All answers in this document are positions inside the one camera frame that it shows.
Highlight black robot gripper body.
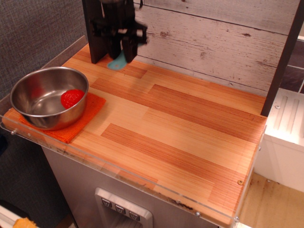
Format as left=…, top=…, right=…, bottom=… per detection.
left=90, top=2, right=148, bottom=45

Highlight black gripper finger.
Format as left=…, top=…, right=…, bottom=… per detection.
left=122, top=39, right=138, bottom=63
left=107, top=35, right=122, bottom=59

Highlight teal scrubber brush white bristles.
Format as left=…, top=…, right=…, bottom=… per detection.
left=106, top=41, right=149, bottom=71

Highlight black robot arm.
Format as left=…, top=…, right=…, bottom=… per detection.
left=90, top=0, right=148, bottom=63

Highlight brass screw in counter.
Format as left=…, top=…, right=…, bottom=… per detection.
left=237, top=180, right=244, bottom=185

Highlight red toy strawberry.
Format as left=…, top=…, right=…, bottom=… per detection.
left=60, top=89, right=85, bottom=109

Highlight stainless steel bowl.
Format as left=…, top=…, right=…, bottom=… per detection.
left=10, top=66, right=89, bottom=131

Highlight orange folded cloth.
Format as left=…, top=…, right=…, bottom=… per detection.
left=19, top=93, right=106, bottom=144

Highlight clear acrylic front guard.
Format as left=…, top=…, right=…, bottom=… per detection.
left=3, top=109, right=266, bottom=228

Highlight silver dispenser button panel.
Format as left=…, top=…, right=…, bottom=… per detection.
left=95, top=188, right=153, bottom=228

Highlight yellow object bottom left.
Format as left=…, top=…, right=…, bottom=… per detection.
left=13, top=218, right=37, bottom=228

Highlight dark brown right post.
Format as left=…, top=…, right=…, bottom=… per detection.
left=260, top=0, right=304, bottom=117

